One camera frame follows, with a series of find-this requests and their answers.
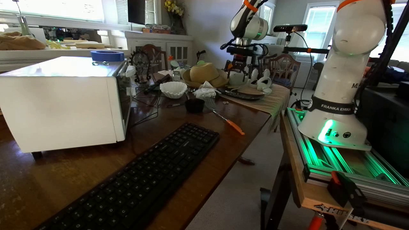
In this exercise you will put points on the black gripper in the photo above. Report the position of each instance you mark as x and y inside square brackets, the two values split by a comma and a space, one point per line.
[245, 54]

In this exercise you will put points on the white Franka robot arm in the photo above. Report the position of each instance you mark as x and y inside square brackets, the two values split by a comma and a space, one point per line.
[341, 64]

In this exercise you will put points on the grey ceramic bowl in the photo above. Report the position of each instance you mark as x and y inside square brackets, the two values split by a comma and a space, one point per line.
[238, 78]

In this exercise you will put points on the black tray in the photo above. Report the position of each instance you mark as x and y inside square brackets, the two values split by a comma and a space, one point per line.
[243, 93]

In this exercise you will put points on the white fluted paper bowl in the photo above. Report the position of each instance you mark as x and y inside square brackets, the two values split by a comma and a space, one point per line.
[173, 90]

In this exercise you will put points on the white ceramic figurine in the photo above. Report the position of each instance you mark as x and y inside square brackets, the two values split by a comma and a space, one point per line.
[265, 83]

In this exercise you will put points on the dark carved wooden chair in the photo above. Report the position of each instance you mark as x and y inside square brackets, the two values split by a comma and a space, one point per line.
[148, 64]
[283, 70]

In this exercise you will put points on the tan woven placemat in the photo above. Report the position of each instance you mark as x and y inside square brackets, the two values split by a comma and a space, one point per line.
[269, 104]

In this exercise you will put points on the crumpled white plastic bag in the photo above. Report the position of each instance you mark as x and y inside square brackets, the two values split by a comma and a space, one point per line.
[205, 91]

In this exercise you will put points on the small black cup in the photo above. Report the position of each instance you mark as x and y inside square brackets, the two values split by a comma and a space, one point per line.
[195, 106]

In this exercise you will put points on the white sideboard cabinet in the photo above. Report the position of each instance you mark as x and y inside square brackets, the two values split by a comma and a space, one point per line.
[171, 46]

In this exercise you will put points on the yellow flower bouquet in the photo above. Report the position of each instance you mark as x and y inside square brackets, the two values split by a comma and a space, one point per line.
[174, 10]

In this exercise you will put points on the aluminium robot mounting stand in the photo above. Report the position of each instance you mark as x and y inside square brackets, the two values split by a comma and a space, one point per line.
[337, 170]

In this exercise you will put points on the black stand pole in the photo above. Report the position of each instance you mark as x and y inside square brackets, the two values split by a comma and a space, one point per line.
[390, 46]

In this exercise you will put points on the black robot control box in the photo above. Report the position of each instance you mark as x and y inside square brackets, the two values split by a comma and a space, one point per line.
[384, 128]

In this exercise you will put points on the black computer keyboard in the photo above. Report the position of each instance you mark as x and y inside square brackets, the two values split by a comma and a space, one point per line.
[141, 183]

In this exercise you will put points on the white microwave oven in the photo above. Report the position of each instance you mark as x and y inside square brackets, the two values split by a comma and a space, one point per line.
[64, 106]

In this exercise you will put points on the black stereo camera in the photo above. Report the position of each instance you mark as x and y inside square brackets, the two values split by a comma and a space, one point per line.
[289, 28]

